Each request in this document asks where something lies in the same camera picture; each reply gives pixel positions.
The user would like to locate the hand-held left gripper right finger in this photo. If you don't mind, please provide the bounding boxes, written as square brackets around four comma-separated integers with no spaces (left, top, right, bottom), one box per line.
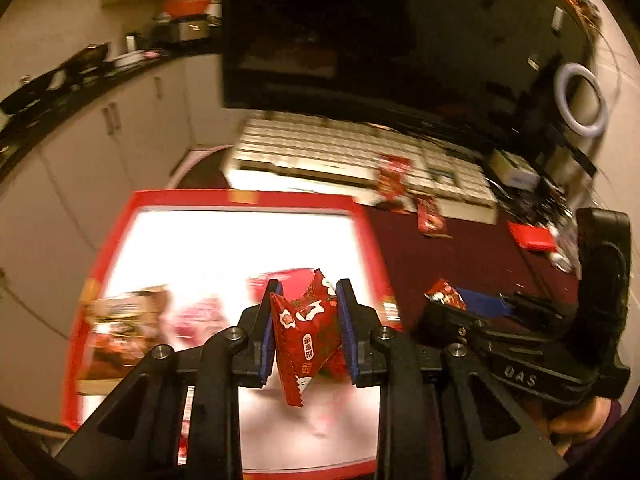
[335,278,571,480]

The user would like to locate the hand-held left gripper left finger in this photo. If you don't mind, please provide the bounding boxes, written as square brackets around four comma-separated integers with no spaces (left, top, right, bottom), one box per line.
[55,279,283,480]

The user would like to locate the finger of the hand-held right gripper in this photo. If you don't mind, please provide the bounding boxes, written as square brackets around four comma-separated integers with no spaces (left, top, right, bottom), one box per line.
[417,302,501,353]
[456,287,581,322]

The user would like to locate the small red white snack packet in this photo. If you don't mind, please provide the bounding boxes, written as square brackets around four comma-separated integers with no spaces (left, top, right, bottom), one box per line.
[425,278,467,311]

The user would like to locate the red flower print snack packet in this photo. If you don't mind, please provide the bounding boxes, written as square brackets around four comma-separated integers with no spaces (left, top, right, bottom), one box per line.
[377,155,415,211]
[269,268,351,408]

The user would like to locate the red shallow box lid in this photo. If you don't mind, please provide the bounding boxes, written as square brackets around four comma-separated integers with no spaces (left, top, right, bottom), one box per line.
[60,189,406,480]

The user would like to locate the brown gold snack packet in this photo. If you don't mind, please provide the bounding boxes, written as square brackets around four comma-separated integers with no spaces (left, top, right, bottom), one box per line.
[77,285,173,396]

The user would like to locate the person's right hand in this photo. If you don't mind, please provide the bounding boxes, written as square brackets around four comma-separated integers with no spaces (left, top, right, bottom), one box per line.
[547,400,608,442]

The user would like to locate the flat plain red packet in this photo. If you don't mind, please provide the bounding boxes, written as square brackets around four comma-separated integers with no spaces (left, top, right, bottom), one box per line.
[507,220,558,253]

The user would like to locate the dark red snack packet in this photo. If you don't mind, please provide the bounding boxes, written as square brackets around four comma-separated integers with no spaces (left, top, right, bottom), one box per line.
[416,195,453,239]

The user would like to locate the small cardboard box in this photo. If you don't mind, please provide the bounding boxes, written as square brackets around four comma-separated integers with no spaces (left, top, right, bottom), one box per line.
[487,149,542,191]

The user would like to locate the white flat board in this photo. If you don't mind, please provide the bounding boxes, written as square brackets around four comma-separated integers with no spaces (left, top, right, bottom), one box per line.
[225,167,501,226]

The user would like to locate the white keyboard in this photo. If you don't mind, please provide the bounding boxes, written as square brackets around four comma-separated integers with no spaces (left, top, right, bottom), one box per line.
[232,112,496,206]

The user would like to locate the white base cabinets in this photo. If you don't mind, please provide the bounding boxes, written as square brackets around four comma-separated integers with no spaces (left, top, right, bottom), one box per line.
[0,52,236,421]

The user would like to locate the black monitor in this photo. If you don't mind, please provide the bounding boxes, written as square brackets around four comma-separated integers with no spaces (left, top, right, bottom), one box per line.
[220,0,601,151]

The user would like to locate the black kitchen counter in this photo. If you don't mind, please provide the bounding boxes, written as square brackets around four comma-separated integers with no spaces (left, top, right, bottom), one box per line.
[0,35,223,181]

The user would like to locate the white dish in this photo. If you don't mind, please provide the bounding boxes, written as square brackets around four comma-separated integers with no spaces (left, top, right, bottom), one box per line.
[112,50,151,68]

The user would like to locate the metal kitchen appliance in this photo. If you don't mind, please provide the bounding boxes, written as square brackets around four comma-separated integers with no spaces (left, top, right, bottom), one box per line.
[152,17,211,43]

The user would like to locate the black wok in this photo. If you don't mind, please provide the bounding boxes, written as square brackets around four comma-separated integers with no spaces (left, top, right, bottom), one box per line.
[60,42,111,78]

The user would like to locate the black frying pan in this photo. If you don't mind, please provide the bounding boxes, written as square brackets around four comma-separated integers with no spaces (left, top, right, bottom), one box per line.
[0,67,71,116]

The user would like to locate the red bowl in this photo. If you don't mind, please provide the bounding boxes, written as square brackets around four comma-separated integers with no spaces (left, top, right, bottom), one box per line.
[162,0,211,17]

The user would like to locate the black cable tangle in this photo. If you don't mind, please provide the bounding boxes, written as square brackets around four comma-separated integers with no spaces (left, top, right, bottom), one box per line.
[500,180,576,226]

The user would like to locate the black ring light stand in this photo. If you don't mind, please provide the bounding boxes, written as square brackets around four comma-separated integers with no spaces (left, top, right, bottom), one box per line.
[565,130,598,177]

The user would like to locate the white ring light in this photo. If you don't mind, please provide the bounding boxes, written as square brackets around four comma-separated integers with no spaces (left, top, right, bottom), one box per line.
[552,62,608,138]

